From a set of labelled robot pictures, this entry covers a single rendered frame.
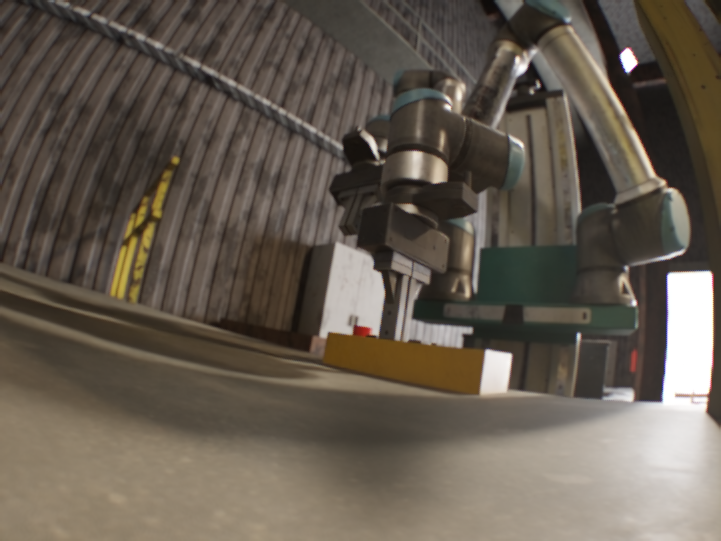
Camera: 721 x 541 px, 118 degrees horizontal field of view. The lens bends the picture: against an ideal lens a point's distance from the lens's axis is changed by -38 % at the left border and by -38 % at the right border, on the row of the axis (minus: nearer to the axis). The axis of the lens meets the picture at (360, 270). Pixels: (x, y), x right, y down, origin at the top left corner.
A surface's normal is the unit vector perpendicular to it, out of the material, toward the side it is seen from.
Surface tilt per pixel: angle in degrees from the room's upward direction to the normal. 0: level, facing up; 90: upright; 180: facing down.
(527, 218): 90
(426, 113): 90
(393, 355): 90
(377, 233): 90
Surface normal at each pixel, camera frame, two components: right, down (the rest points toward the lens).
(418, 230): 0.71, -0.04
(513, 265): -0.60, -0.26
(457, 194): -0.36, -0.25
